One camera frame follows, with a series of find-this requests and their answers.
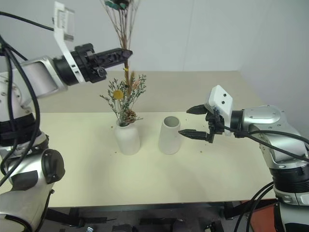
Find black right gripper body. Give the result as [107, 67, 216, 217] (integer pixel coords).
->
[204, 108, 226, 144]

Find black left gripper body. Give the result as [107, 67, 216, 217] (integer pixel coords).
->
[71, 43, 108, 84]

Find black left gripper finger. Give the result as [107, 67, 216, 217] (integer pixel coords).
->
[95, 47, 133, 64]
[96, 58, 126, 70]

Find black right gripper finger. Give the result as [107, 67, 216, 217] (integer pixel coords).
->
[178, 129, 209, 142]
[186, 104, 208, 116]

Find dried twig flower bouquet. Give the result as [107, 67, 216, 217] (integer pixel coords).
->
[99, 0, 143, 95]

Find yellow flower pinecone bouquet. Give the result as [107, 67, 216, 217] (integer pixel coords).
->
[99, 73, 148, 128]

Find tapered white vase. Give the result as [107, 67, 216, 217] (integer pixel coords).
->
[157, 116, 182, 156]

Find rounded white vase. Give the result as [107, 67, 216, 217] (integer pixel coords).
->
[114, 119, 141, 156]

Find red floor object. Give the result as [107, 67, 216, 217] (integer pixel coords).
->
[249, 204, 282, 232]

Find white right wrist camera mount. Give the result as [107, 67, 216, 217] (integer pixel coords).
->
[204, 85, 234, 124]

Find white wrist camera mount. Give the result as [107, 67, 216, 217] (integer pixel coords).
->
[52, 1, 85, 83]
[204, 85, 234, 124]

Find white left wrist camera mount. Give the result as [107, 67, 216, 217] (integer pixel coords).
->
[52, 1, 85, 83]

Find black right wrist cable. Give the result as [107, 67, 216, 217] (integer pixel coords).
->
[213, 122, 309, 165]

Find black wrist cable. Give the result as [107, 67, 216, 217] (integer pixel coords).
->
[213, 122, 309, 165]
[0, 11, 55, 31]

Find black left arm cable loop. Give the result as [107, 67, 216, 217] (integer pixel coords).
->
[0, 35, 42, 187]

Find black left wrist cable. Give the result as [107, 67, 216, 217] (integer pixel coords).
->
[0, 11, 55, 31]

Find black table frame bar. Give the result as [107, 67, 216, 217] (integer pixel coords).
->
[45, 200, 244, 222]

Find black right arm base cable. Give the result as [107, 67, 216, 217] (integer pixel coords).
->
[233, 182, 278, 232]

